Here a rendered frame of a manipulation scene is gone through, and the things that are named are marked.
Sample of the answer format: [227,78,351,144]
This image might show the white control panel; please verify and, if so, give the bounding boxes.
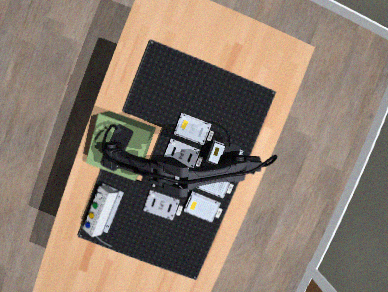
[83,184,124,247]

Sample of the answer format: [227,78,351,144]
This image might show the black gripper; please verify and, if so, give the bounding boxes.
[218,142,240,163]

